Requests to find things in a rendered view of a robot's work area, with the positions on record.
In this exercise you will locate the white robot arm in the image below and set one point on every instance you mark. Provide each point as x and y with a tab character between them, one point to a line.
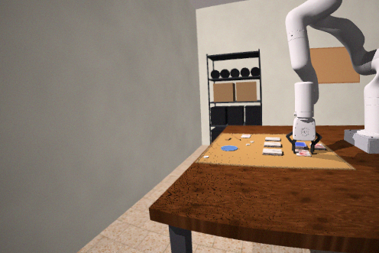
316	14

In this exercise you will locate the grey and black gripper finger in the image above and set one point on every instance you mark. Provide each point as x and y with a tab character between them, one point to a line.
312	148
291	141

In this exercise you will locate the blue round disc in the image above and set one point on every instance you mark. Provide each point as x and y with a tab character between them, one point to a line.
229	148

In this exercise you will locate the blue playing card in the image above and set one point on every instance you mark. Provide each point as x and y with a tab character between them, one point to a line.
300	144
303	153

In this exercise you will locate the white playing card with red pips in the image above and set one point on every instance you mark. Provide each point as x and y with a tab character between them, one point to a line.
319	146

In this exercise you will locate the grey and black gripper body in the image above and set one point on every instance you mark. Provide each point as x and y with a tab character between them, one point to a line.
304	129

